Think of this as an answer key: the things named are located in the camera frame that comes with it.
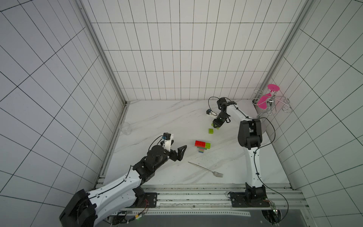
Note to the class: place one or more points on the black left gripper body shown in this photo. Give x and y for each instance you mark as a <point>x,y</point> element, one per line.
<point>172,155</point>

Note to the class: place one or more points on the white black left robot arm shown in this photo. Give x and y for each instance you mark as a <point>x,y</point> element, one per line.
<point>87,209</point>

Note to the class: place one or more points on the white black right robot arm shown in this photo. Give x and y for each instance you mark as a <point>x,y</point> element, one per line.
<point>250,139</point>

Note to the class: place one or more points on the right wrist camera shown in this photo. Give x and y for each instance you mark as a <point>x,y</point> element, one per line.
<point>211,113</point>

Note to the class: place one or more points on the chrome pink cup stand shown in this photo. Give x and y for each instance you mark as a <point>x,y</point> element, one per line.
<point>267,103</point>

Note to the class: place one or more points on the aluminium mounting rail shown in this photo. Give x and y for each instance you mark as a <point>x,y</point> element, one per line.
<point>191,201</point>

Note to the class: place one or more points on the clear glass cup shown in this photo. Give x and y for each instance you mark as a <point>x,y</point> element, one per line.
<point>126,128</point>

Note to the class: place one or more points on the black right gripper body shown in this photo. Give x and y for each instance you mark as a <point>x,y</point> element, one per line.
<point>219,121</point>

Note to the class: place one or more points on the silver metal fork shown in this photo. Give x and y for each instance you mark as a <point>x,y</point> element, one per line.
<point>216,174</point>

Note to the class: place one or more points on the red 2x4 brick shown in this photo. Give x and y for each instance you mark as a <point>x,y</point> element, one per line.
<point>200,144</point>

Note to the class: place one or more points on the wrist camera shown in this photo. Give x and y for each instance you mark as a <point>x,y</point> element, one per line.
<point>167,141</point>
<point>211,113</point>

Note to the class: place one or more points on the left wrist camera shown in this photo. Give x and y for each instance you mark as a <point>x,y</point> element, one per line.
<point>167,141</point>

